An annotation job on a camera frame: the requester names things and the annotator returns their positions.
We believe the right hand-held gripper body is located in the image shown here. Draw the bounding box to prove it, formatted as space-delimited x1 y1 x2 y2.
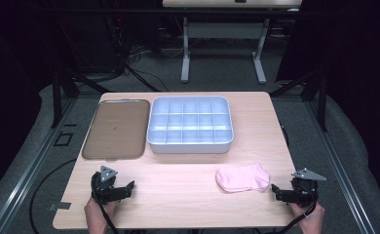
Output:
289 167 327 209

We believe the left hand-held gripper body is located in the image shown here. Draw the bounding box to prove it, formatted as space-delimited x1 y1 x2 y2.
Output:
91 165 122 206

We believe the pink sock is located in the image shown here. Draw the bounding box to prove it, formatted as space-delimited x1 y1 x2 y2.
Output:
214 162 272 194

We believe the person's left hand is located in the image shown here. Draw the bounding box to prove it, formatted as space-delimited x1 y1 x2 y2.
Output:
83 196 119 234

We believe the person's right hand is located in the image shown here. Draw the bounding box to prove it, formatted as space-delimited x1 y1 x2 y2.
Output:
287 201 326 234

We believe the brown translucent box lid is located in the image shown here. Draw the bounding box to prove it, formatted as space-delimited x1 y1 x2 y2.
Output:
81 98 151 162

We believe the white divided storage box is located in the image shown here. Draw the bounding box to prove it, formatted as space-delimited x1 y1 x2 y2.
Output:
146 95 235 155

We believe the wooden table with white legs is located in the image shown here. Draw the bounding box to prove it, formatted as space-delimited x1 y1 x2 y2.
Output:
162 0 303 86

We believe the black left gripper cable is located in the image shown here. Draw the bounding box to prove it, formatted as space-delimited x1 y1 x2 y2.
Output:
90 172 120 234

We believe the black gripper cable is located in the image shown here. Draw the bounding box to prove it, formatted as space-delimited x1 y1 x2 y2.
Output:
263 181 320 234
90 172 120 234

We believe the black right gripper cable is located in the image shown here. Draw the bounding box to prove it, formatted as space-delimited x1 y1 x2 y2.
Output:
263 181 320 234

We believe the aluminium floor rail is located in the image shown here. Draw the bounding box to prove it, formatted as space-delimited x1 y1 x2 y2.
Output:
303 99 378 234
0 97 79 234

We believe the grey metal table bracket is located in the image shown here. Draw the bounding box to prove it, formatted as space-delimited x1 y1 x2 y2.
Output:
47 201 72 212

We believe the black floor cable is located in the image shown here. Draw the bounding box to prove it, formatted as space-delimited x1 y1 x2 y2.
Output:
28 158 79 234

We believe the black metal frame strut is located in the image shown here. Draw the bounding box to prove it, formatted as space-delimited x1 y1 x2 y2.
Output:
50 68 113 130
269 68 329 133

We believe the bundle of floor cables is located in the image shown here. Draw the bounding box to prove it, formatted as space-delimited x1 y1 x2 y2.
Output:
106 16 186 94

